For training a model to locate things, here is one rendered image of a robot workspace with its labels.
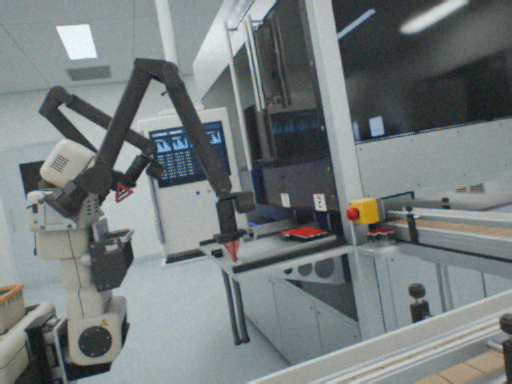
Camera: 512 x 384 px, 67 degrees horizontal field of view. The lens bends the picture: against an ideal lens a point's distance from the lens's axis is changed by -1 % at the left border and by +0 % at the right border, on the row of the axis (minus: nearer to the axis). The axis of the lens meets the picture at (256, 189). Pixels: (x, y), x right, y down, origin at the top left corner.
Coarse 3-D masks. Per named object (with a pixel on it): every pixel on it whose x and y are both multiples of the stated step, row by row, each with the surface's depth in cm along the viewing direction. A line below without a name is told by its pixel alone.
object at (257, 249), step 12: (252, 240) 150; (264, 240) 152; (276, 240) 153; (324, 240) 131; (240, 252) 148; (252, 252) 145; (264, 252) 141; (276, 252) 126; (288, 252) 127; (240, 264) 124
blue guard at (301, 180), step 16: (320, 160) 139; (256, 176) 212; (272, 176) 188; (288, 176) 169; (304, 176) 154; (320, 176) 141; (256, 192) 217; (272, 192) 192; (288, 192) 173; (304, 192) 157; (320, 192) 143; (336, 192) 132; (336, 208) 134
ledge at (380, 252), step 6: (360, 246) 126; (366, 246) 124; (372, 246) 123; (390, 246) 119; (396, 246) 118; (402, 246) 117; (408, 246) 117; (360, 252) 124; (366, 252) 121; (372, 252) 118; (378, 252) 115; (384, 252) 115; (390, 252) 115; (396, 252) 116; (402, 252) 117
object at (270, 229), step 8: (264, 224) 188; (272, 224) 189; (280, 224) 190; (288, 224) 191; (312, 224) 167; (248, 232) 185; (264, 232) 184; (272, 232) 162; (280, 232) 163; (248, 240) 158
